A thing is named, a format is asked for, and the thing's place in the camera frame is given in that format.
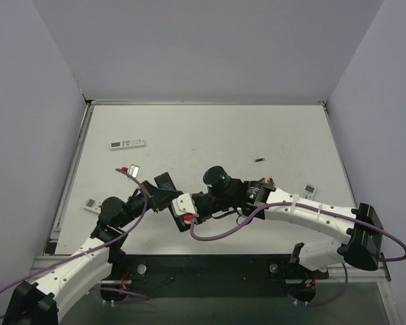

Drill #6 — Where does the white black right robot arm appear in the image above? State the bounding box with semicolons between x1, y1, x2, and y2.
191;166;384;271

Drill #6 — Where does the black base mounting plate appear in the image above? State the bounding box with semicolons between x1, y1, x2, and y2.
100;254;329;301

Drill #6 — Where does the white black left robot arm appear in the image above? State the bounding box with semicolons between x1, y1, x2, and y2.
3;181;182;324

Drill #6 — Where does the aluminium frame rail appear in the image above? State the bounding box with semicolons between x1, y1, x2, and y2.
30;255;390;283

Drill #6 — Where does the small white remote left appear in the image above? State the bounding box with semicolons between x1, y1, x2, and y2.
83;198;102;214

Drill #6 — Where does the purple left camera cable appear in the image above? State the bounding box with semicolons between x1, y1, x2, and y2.
0;168;152;321

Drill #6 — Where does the black tv remote control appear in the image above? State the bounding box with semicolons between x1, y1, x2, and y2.
154;172;190;232

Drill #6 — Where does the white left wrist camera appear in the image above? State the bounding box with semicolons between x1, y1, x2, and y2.
119;164;140;178

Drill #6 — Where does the small white remote right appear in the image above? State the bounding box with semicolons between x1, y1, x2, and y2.
302;184;317;200

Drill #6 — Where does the long white remote control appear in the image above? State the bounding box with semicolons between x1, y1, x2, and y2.
110;139;146;151

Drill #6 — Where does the small white remote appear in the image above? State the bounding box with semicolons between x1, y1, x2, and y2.
83;198;102;214
302;184;317;200

